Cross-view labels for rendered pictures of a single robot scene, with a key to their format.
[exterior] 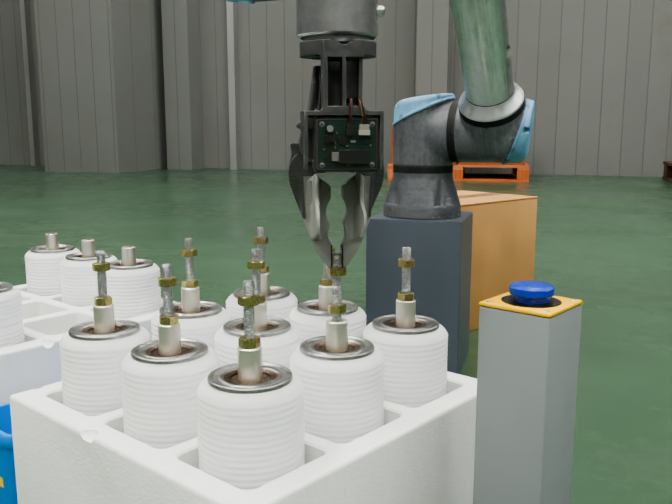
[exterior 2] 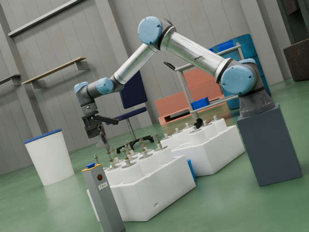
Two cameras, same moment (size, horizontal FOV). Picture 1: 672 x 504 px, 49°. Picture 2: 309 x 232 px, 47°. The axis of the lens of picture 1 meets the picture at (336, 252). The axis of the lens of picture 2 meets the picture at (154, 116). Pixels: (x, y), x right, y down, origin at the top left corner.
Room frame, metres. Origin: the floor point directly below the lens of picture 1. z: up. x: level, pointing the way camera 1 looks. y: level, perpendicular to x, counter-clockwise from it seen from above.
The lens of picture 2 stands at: (1.11, -1.75, 0.50)
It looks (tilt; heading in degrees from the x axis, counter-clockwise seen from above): 2 degrees down; 94
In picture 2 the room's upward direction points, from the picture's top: 20 degrees counter-clockwise
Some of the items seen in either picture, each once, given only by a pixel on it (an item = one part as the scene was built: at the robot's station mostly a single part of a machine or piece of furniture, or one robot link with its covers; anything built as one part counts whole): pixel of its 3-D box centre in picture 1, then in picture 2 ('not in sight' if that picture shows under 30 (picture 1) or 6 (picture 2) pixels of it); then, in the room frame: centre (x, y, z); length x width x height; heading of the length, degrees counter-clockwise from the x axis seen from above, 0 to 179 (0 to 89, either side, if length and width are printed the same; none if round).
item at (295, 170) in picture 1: (312, 172); not in sight; (0.72, 0.02, 0.43); 0.05 x 0.02 x 0.09; 96
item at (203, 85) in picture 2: not in sight; (187, 93); (1.42, 5.65, 0.42); 1.51 x 1.17 x 0.84; 163
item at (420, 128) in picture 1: (427, 129); (245, 75); (1.44, -0.18, 0.47); 0.13 x 0.12 x 0.14; 67
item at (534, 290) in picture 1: (531, 295); (90, 165); (0.66, -0.18, 0.32); 0.04 x 0.04 x 0.02
